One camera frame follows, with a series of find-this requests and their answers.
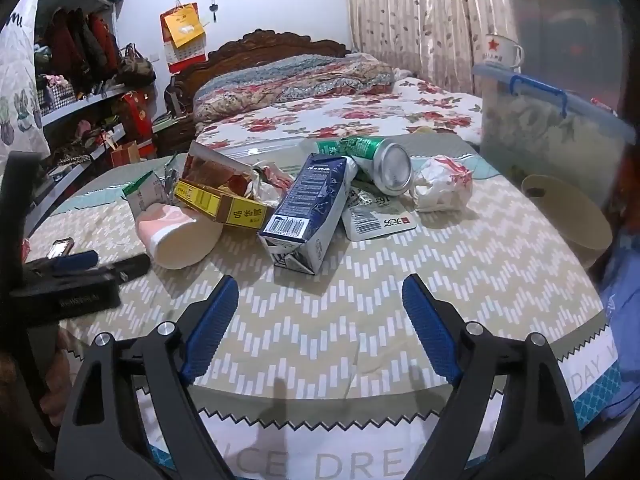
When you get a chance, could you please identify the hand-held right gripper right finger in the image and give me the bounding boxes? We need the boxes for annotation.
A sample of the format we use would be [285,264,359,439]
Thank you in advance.
[401,274,586,480]

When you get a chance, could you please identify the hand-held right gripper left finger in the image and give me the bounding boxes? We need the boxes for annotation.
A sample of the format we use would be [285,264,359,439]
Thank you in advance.
[52,275,241,480]

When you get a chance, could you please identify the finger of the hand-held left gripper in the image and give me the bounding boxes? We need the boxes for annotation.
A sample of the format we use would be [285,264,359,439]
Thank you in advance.
[97,253,152,282]
[30,249,99,275]

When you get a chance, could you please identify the white red wrapper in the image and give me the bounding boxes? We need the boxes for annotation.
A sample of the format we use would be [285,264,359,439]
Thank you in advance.
[410,155,474,213]

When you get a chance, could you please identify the blue milk carton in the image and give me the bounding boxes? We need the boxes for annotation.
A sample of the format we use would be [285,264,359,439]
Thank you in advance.
[257,152,360,276]

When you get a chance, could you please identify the beige plastic bin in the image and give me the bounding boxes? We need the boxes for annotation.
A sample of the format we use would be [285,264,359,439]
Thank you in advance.
[521,174,615,269]

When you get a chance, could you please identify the green drink can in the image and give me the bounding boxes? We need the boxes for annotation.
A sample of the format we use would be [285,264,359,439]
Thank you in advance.
[345,136,413,196]

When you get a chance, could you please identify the person's left hand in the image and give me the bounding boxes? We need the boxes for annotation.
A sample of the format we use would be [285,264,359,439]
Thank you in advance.
[39,332,76,428]

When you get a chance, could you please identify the pink white paper cup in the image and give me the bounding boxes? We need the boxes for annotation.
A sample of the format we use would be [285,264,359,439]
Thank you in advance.
[135,203,224,270]

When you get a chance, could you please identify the small green white carton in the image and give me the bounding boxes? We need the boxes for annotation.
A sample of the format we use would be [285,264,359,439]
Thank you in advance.
[122,170,174,221]

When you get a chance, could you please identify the yellow cardboard box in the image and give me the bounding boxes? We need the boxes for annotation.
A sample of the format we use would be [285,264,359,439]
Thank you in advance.
[174,140,270,231]

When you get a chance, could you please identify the brown paper bag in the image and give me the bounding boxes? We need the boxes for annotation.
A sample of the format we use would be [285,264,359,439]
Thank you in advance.
[110,141,141,169]

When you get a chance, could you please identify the white flat barcode packet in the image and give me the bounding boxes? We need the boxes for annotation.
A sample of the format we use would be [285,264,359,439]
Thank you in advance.
[341,185,417,242]

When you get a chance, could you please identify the dark wooden nightstand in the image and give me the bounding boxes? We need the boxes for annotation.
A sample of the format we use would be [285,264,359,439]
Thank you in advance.
[151,115,197,159]

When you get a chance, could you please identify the red gift bag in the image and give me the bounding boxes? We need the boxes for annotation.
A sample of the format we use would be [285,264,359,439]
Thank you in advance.
[117,91,154,147]

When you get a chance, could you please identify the grey shelf rack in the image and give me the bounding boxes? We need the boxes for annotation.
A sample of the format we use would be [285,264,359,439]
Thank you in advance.
[27,0,157,233]

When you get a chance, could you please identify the red white plastic bag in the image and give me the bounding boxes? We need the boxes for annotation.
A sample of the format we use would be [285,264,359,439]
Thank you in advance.
[241,160,296,207]

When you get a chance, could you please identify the white printed cloth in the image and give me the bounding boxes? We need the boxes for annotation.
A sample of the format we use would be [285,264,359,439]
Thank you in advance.
[0,0,52,162]

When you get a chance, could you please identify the blue cloth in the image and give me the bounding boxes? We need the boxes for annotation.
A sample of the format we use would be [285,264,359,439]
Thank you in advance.
[597,230,640,422]

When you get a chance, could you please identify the dark handbag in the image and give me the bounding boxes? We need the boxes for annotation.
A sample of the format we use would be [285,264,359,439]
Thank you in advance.
[117,42,157,89]

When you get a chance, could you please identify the carved wooden bed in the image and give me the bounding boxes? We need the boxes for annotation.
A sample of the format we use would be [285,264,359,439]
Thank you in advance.
[170,29,484,157]

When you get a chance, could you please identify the floral quilt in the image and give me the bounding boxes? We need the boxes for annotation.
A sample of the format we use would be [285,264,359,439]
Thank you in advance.
[192,52,397,122]

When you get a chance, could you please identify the white enamel mug red star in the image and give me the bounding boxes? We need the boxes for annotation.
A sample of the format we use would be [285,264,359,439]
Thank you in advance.
[484,33,524,70]

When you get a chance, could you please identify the leaf patterned curtain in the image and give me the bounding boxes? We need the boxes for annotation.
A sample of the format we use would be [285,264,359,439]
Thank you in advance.
[345,0,507,94]

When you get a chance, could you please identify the clear storage box teal lid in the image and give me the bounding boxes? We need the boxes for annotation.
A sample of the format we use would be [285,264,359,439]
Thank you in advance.
[497,0,627,106]

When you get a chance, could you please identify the clear storage box blue handle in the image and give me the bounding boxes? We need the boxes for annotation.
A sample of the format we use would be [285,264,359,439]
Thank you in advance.
[472,64,637,211]

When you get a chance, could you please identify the red yellow wall calendar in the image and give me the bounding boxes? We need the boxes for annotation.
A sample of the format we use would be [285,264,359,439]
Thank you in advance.
[160,2,207,74]

